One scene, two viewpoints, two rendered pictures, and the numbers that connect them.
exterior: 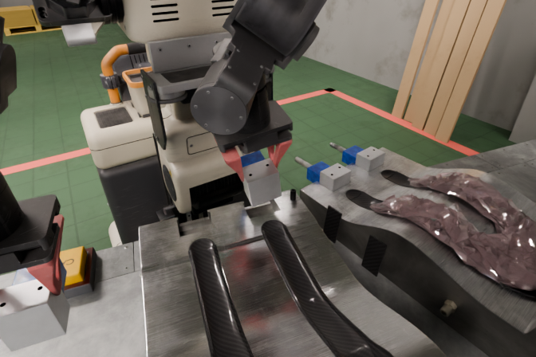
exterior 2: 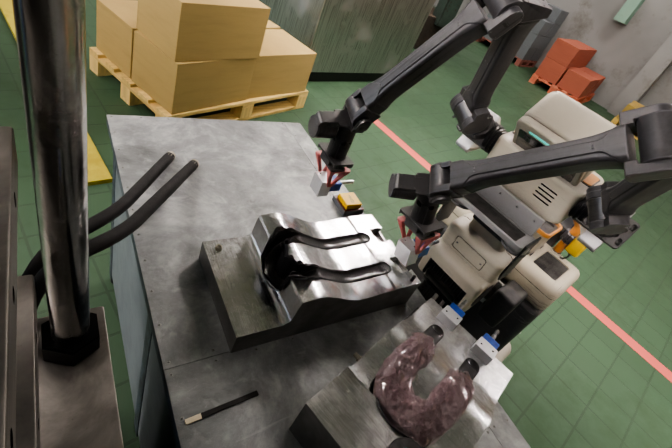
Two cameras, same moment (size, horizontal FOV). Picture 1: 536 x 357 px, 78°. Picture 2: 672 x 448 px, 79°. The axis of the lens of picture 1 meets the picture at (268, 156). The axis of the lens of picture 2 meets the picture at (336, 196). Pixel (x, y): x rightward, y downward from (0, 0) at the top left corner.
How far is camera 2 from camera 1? 0.77 m
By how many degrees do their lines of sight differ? 54
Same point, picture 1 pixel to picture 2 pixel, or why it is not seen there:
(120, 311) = not seen: hidden behind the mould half
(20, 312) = (318, 177)
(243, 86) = (396, 182)
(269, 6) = (433, 173)
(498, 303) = (361, 370)
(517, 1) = not seen: outside the picture
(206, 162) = (451, 258)
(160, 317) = (328, 225)
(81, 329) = (325, 215)
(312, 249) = (375, 283)
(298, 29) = (432, 189)
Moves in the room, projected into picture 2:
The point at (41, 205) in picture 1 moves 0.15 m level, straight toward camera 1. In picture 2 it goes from (347, 162) to (312, 176)
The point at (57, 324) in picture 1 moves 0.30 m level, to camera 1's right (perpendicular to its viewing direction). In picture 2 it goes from (318, 191) to (333, 275)
